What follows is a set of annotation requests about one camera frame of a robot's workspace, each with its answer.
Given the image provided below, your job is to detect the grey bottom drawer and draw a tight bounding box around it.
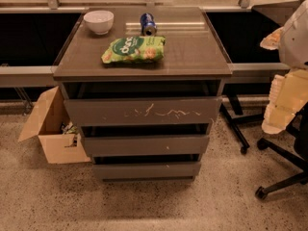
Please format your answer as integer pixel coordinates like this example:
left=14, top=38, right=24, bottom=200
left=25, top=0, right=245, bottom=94
left=92, top=162, right=201, bottom=180

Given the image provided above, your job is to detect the dark grey drawer cabinet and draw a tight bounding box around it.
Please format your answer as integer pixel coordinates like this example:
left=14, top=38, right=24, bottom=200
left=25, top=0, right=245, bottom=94
left=54, top=7, right=231, bottom=167

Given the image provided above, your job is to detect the grey drawer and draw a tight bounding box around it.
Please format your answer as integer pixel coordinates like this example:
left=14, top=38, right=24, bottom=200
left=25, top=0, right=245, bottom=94
left=82, top=136, right=209, bottom=156
left=92, top=162, right=201, bottom=180
left=64, top=97, right=221, bottom=126

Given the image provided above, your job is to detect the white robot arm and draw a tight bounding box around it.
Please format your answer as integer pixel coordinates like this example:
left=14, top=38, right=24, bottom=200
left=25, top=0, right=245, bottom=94
left=260, top=1, right=308, bottom=134

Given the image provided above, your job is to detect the grey middle drawer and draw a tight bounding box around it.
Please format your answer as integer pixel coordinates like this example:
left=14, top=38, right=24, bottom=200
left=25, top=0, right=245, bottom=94
left=82, top=136, right=209, bottom=156

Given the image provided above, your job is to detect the white ceramic bowl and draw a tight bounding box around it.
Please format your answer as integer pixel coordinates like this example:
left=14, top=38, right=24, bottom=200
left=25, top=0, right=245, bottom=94
left=84, top=10, right=114, bottom=35

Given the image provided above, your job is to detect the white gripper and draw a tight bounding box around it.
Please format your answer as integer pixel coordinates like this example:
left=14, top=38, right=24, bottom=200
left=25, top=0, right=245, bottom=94
left=260, top=27, right=308, bottom=135

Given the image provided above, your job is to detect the grey top drawer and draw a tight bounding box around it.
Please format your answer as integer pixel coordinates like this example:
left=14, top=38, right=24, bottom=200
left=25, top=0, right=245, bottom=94
left=64, top=97, right=221, bottom=126

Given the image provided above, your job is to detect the blue soda can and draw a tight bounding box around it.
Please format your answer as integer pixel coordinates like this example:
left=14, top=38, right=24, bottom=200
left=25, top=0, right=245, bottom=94
left=140, top=13, right=157, bottom=36

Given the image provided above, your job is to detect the green snack bag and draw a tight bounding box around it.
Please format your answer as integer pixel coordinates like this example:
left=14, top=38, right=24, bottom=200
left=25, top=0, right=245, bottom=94
left=101, top=37, right=166, bottom=64

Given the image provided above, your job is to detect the open cardboard box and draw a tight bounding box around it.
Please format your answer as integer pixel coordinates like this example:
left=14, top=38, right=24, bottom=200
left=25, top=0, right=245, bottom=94
left=18, top=87, right=90, bottom=164

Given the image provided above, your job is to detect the black office chair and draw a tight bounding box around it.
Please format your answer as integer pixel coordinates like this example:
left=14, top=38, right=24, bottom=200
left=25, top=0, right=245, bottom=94
left=254, top=0, right=308, bottom=200

